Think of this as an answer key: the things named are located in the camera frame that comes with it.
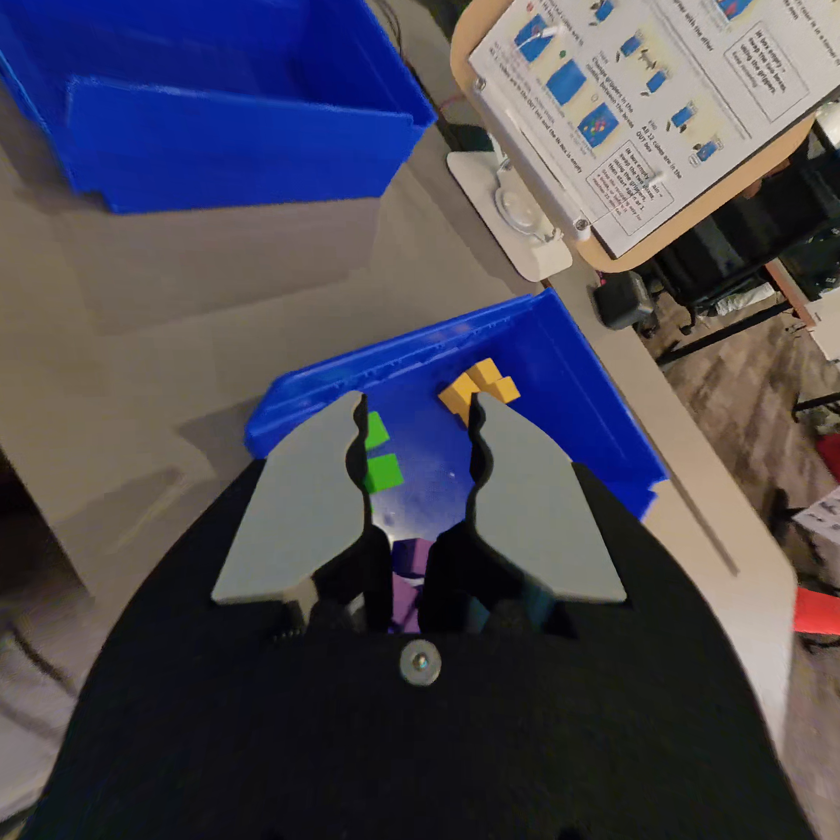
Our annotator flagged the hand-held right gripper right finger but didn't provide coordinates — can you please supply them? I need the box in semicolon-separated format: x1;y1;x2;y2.
466;392;629;606

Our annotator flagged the white stand base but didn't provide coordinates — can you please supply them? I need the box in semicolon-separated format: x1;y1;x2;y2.
446;150;573;282

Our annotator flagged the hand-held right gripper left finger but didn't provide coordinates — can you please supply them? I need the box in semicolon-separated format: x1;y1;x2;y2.
210;390;374;618

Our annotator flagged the printed paper sheet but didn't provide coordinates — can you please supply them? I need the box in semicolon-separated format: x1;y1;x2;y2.
793;487;840;547

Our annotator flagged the purple cube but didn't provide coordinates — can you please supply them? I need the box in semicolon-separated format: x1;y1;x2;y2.
392;538;434;578
392;574;424;634

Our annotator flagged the blue plastic bin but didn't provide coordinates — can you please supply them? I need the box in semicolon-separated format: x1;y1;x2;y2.
0;0;438;215
244;287;670;549

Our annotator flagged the black power adapter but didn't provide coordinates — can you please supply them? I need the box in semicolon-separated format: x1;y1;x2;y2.
594;270;657;331

